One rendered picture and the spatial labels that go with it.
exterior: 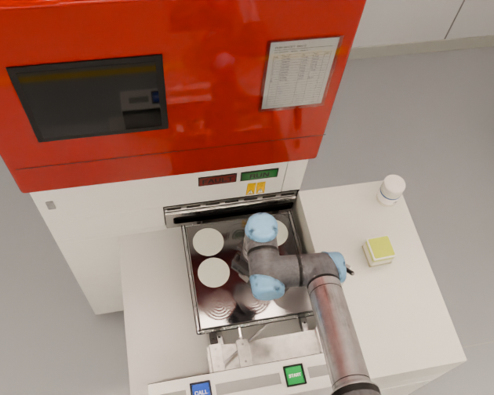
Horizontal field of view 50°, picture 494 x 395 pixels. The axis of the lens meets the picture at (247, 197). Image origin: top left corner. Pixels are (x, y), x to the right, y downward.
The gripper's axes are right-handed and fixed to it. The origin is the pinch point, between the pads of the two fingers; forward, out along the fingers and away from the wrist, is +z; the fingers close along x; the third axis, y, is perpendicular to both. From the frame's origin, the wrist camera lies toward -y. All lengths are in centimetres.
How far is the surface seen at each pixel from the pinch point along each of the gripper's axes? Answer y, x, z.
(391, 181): -14, -54, -3
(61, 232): 62, 19, 13
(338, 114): 41, -157, 103
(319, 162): 31, -120, 103
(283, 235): 5.2, -24.2, 12.7
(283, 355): -16.8, 7.7, 14.7
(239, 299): 3.5, 2.5, 12.8
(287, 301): -8.6, -6.2, 12.8
